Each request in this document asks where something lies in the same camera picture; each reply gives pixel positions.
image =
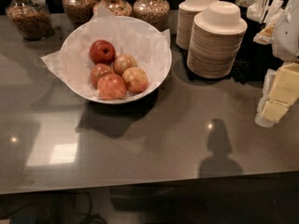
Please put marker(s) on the red apple left middle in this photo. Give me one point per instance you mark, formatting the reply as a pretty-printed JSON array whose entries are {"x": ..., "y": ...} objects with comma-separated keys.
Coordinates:
[{"x": 98, "y": 71}]

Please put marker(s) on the glass jar middle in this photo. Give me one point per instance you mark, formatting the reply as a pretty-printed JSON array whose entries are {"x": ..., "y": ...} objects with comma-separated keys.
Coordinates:
[{"x": 117, "y": 7}]

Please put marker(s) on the white plastic cutlery bundle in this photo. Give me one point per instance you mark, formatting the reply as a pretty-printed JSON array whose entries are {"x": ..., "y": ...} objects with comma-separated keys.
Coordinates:
[{"x": 261, "y": 11}]

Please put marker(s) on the glass jar far left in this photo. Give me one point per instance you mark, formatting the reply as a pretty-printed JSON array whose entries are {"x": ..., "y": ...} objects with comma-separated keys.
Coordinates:
[{"x": 31, "y": 18}]

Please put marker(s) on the white paper liner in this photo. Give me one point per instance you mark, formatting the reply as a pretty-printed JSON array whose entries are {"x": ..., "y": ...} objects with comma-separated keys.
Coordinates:
[{"x": 151, "y": 48}]

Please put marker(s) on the yellow-red apple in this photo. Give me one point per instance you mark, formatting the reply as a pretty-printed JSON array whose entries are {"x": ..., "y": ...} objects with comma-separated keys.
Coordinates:
[
  {"x": 135, "y": 79},
  {"x": 123, "y": 62}
]

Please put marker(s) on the glass jar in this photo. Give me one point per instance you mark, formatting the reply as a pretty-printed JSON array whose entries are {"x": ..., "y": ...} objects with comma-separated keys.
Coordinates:
[
  {"x": 78, "y": 11},
  {"x": 154, "y": 12},
  {"x": 31, "y": 18},
  {"x": 117, "y": 7}
]

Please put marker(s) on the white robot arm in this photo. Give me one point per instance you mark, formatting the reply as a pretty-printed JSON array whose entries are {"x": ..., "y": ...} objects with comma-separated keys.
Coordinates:
[{"x": 285, "y": 45}]

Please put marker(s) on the black rubber mat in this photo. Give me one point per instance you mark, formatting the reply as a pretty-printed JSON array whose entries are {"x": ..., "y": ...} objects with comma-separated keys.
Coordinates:
[{"x": 253, "y": 59}]

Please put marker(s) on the dark red apple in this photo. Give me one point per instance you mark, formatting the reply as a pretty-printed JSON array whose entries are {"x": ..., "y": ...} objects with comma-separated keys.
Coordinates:
[{"x": 102, "y": 51}]

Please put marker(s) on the rear stack paper bowls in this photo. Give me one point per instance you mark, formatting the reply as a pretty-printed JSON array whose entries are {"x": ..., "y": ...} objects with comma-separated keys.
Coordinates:
[{"x": 187, "y": 10}]

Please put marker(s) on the glass jar right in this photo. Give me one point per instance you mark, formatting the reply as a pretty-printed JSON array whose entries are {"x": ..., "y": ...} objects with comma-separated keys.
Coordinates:
[{"x": 154, "y": 12}]

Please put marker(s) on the red-yellow apple front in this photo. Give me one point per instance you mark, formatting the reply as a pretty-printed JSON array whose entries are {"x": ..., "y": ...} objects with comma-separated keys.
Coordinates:
[{"x": 111, "y": 87}]

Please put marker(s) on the front stack paper bowls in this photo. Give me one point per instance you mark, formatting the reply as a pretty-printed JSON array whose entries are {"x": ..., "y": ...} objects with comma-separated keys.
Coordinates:
[{"x": 217, "y": 34}]

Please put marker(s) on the stack paper bowls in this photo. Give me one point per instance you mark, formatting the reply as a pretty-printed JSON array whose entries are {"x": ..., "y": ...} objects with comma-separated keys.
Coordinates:
[
  {"x": 187, "y": 10},
  {"x": 217, "y": 34}
]

